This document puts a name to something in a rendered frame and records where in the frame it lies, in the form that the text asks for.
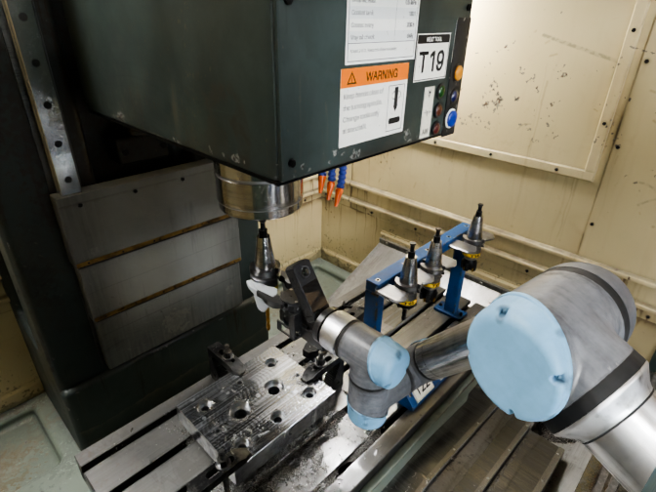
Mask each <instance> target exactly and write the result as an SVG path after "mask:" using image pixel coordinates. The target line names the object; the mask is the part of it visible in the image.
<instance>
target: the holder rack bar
mask: <svg viewBox="0 0 656 492"><path fill-rule="evenodd" d="M469 228H470V225H469V224H466V223H460V224H459V225H456V226H455V227H453V228H451V229H450V230H448V231H446V232H445V233H443V234H441V235H440V236H441V237H440V240H441V241H442V253H444V252H446V251H447V250H449V249H450V247H448V245H449V244H450V243H452V242H453V241H455V240H456V239H458V240H460V241H462V240H463V234H465V235H467V232H468V230H469ZM430 245H431V241H430V242H429V243H427V244H425V245H424V246H422V247H420V248H419V249H417V250H415V251H416V254H415V255H416V256H417V268H420V265H421V263H422V262H423V259H425V258H426V256H427V253H428V250H429V247H430ZM405 257H406V256H405ZM405 257H403V258H402V259H400V260H398V261H397V262H395V263H393V264H392V265H390V266H387V267H386V268H384V269H382V270H381V271H379V272H377V273H376V274H374V275H372V276H371V277H369V278H367V279H366V290H368V291H370V292H372V293H374V294H375V291H376V290H377V289H380V288H381V287H383V286H384V285H386V284H387V283H389V284H391V285H394V281H395V278H396V277H399V276H400V273H401V270H402V267H403V263H404V260H405Z"/></svg>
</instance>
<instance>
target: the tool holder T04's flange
mask: <svg viewBox="0 0 656 492"><path fill-rule="evenodd" d="M275 263H276V266H275V268H273V269H270V270H258V269H255V268H254V262H251V264H250V265H249V268H250V278H251V279H252V280H253V281H254V282H257V283H261V284H268V283H272V279H274V278H277V279H279V278H280V276H281V271H280V262H279V261H278V260H275Z"/></svg>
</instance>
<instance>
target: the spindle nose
mask: <svg viewBox="0 0 656 492"><path fill-rule="evenodd" d="M213 165H214V171H215V172H214V174H215V183H216V192H217V199H218V201H219V207H220V209H221V210H222V211H223V212H224V213H225V214H227V215H229V216H231V217H233V218H236V219H239V220H245V221H270V220H276V219H280V218H284V217H287V216H289V215H291V214H293V213H295V212H296V211H297V210H299V209H300V208H301V206H302V204H303V196H304V179H302V180H298V181H295V182H292V183H289V184H285V185H281V186H276V185H274V184H270V183H267V182H265V181H262V180H259V179H257V178H254V177H252V176H249V175H247V174H244V173H242V172H239V171H237V170H234V169H232V168H229V167H227V166H225V165H222V164H220V163H217V162H215V161H213Z"/></svg>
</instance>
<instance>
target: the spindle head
mask: <svg viewBox="0 0 656 492"><path fill-rule="evenodd" d="M61 2H62V6H63V10H64V15H65V19H66V23H67V27H68V31H69V36H70V40H71V44H72V48H73V53H74V57H75V60H76V64H77V68H78V73H79V77H80V81H81V85H82V90H83V94H84V98H85V102H86V105H87V107H88V108H89V109H88V110H89V112H91V113H94V114H96V115H98V116H100V117H103V118H105V119H108V120H111V121H113V122H116V123H118V124H121V125H123V126H126V127H128V128H131V129H133V130H136V131H138V132H141V133H143V134H146V135H149V136H151V137H154V138H156V139H158V140H160V141H163V142H165V143H168V144H172V145H174V146H177V147H179V148H182V149H185V150H187V151H190V152H192V153H195V154H197V155H200V156H202V157H205V158H207V159H210V160H212V161H215V162H217V163H220V164H222V165H225V166H227V167H229V168H232V169H234V170H237V171H239V172H242V173H244V174H247V175H249V176H252V177H254V178H257V179H259V180H262V181H265V182H267V183H270V184H272V185H276V186H281V185H287V184H289V183H292V182H295V181H298V180H302V179H305V178H308V177H311V176H314V175H318V174H321V173H324V172H327V171H330V170H333V169H337V168H340V167H343V166H346V165H348V164H351V163H355V162H358V161H361V160H364V159H367V158H370V157H374V156H377V155H380V154H383V153H386V152H389V151H393V150H396V149H399V148H402V147H405V146H408V145H411V144H416V143H419V142H422V141H426V140H429V139H432V138H435V137H438V136H441V131H442V124H443V117H444V110H445V104H446V97H447V90H448V83H449V75H450V68H451V61H452V54H453V47H454V40H455V33H456V26H457V19H458V18H470V17H471V12H472V0H420V9H419V18H418V27H417V34H422V33H451V37H450V45H449V52H448V59H447V66H446V73H445V78H439V79H432V80H427V81H420V82H414V83H412V81H413V71H414V61H415V57H414V59H413V60H402V61H382V62H371V63H362V64H351V65H345V55H346V27H347V0H61ZM405 62H409V69H408V79H407V89H406V99H405V109H404V119H403V129H402V131H401V132H398V133H394V134H390V135H387V136H383V137H379V138H377V139H373V140H370V141H366V142H362V143H356V144H352V145H349V146H345V147H341V148H339V124H340V91H341V69H347V68H357V67H366V66H375V65H385V64H395V63H405ZM440 83H443V84H444V85H445V88H446V91H445V95H444V97H443V98H442V99H441V100H438V99H437V97H436V89H437V87H438V85H439V84H440ZM431 86H435V89H434V97H433V105H432V112H431V120H430V134H429V136H428V137H425V138H422V139H419V136H420V128H421V119H422V111H423V102H424V94H425V88H426V87H431ZM437 103H442V105H443V111H442V114H441V115H440V117H438V118H435V117H434V115H433V110H434V107H435V105H436V104H437ZM435 121H439V122H440V131H439V133H438V134H437V135H436V136H433V135H432V134H431V126H432V124H433V123H434V122H435Z"/></svg>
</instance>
